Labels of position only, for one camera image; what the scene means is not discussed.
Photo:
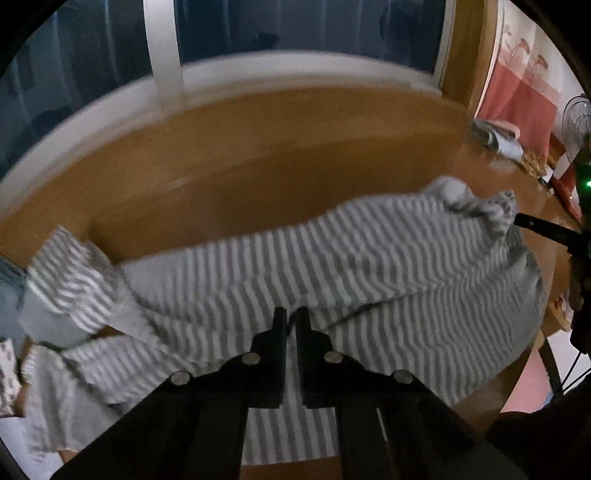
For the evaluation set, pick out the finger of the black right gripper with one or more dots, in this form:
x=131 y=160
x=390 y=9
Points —
x=547 y=229

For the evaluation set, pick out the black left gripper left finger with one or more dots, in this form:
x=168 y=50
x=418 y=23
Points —
x=205 y=434

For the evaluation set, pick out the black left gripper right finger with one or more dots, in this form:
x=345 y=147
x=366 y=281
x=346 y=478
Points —
x=389 y=426

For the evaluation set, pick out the grey white striped garment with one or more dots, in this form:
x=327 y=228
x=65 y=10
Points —
x=439 y=283

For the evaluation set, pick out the red box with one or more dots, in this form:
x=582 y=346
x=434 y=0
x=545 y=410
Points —
x=563 y=181

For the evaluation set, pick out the yellow patterned cloth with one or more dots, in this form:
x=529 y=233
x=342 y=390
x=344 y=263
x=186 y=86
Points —
x=534 y=164

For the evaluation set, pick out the electric fan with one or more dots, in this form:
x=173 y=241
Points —
x=576 y=138

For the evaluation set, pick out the folded light blue garment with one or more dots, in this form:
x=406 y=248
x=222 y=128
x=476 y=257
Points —
x=499 y=136

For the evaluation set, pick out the red pink curtain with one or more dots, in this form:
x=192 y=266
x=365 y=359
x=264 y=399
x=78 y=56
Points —
x=526 y=84

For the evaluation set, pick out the white framed window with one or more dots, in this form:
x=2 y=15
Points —
x=95 y=69

